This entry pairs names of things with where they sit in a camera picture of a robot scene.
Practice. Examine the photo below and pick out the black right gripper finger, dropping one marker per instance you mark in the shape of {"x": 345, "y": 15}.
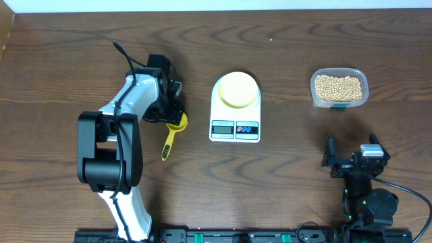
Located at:
{"x": 373, "y": 139}
{"x": 329, "y": 157}

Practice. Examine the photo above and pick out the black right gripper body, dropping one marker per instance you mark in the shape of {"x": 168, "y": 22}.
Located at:
{"x": 342, "y": 169}

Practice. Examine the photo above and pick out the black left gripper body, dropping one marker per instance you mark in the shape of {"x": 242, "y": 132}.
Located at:
{"x": 166, "y": 111}

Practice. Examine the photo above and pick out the yellow plastic measuring scoop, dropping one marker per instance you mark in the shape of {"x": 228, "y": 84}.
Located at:
{"x": 173, "y": 130}

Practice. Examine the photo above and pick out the white digital kitchen scale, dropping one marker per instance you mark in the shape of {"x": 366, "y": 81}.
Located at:
{"x": 234, "y": 125}

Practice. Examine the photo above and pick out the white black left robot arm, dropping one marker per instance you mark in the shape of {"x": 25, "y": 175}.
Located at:
{"x": 109, "y": 152}

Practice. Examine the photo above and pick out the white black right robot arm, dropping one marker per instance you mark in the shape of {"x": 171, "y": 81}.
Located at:
{"x": 370, "y": 211}

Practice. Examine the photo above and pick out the yellow plastic bowl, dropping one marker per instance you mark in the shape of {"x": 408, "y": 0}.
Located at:
{"x": 238, "y": 90}

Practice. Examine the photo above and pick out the clear container of soybeans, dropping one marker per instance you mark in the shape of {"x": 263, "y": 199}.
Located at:
{"x": 339, "y": 88}

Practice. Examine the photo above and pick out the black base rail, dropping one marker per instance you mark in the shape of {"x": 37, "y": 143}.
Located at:
{"x": 291, "y": 236}

